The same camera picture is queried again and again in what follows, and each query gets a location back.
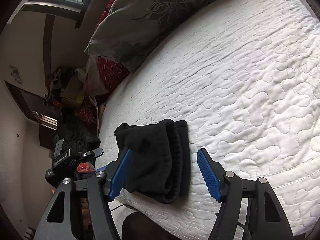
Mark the brown trousered knee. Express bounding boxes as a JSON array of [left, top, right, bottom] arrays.
[[121, 212, 178, 240]]

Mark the bag with orange items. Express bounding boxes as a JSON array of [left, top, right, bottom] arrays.
[[76, 161, 96, 173]]

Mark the black jacket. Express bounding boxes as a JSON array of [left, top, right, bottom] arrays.
[[57, 122, 101, 153]]

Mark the yellow cardboard box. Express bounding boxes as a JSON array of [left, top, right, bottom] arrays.
[[62, 76, 85, 107]]

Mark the black pants yellow patch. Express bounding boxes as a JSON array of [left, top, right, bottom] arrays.
[[114, 119, 191, 204]]

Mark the grey floral pillow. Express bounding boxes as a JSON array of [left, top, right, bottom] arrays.
[[85, 0, 215, 70]]

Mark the red floral blanket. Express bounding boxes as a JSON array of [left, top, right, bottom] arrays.
[[75, 0, 133, 131]]

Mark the black cable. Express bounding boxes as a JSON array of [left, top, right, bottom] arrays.
[[109, 203, 130, 212]]

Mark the white quilted mattress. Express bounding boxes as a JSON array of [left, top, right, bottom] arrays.
[[97, 0, 319, 239]]

